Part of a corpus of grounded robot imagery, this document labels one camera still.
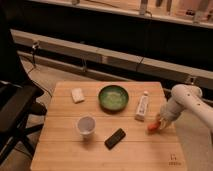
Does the red orange pepper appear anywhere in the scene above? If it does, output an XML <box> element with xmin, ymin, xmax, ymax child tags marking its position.
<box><xmin>147</xmin><ymin>121</ymin><xmax>161</xmax><ymax>133</ymax></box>

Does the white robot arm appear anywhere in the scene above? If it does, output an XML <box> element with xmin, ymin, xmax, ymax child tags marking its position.
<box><xmin>158</xmin><ymin>84</ymin><xmax>213</xmax><ymax>132</ymax></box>

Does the white tube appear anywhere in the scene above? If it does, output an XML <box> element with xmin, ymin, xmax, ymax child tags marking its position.
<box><xmin>135</xmin><ymin>91</ymin><xmax>149</xmax><ymax>121</ymax></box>

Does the black rectangular block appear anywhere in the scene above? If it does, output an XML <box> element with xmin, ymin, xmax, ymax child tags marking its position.
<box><xmin>104</xmin><ymin>128</ymin><xmax>126</xmax><ymax>150</ymax></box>

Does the green bowl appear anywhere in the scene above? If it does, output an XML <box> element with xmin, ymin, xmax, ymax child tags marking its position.
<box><xmin>98</xmin><ymin>85</ymin><xmax>129</xmax><ymax>111</ymax></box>

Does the white paper cup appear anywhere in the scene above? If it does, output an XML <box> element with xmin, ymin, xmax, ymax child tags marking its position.
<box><xmin>76</xmin><ymin>116</ymin><xmax>96</xmax><ymax>139</ymax></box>

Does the white sponge piece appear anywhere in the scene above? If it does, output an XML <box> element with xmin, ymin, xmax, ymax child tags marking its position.
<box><xmin>71</xmin><ymin>88</ymin><xmax>85</xmax><ymax>103</ymax></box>

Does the black office chair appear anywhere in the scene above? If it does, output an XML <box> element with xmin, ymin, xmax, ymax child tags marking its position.
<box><xmin>0</xmin><ymin>6</ymin><xmax>47</xmax><ymax>165</ymax></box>

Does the grey wall rail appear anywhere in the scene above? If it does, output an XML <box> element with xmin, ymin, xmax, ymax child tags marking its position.
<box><xmin>11</xmin><ymin>30</ymin><xmax>213</xmax><ymax>84</ymax></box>

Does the black hanging cable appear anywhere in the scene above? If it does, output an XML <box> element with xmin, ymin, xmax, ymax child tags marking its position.
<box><xmin>134</xmin><ymin>9</ymin><xmax>154</xmax><ymax>73</ymax></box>

